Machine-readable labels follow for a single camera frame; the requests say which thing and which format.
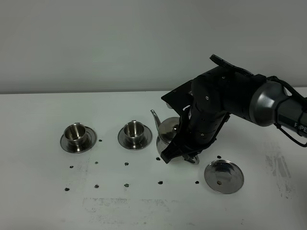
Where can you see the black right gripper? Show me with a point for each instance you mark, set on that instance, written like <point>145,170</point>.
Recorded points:
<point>197,128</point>

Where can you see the right stainless steel teacup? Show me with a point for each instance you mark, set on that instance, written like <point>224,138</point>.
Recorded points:
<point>134,133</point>

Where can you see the stainless steel teacup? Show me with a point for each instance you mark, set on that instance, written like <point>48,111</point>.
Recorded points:
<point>75,136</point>
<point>134,133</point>

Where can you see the left stainless steel saucer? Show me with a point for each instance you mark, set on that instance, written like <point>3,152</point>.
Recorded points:
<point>90,142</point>

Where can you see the right stainless steel saucer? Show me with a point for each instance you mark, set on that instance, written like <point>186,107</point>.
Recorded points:
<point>146,140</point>

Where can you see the stainless steel teapot saucer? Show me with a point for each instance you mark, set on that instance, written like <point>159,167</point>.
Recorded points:
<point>223,176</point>

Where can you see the left stainless steel teacup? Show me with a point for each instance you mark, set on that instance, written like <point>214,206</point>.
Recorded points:
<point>75,136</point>

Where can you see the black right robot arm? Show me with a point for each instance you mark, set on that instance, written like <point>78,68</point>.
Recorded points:
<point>206,102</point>

